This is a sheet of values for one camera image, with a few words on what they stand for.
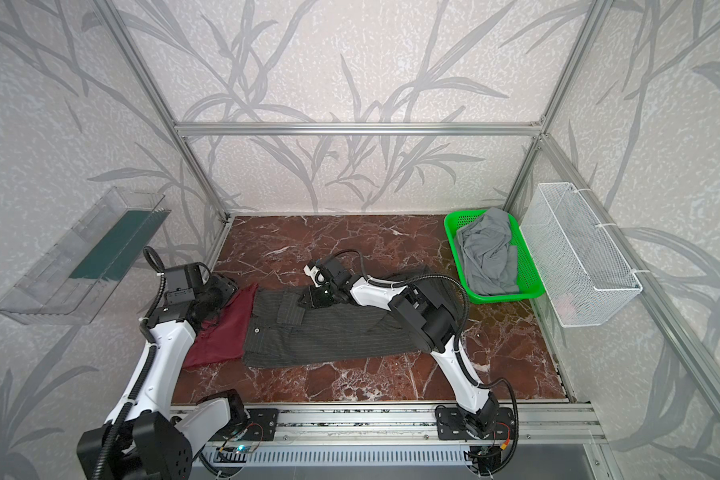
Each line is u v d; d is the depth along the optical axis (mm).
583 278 613
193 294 608
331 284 770
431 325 559
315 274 867
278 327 889
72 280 644
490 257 1040
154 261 611
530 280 958
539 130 940
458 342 574
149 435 385
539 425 753
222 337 824
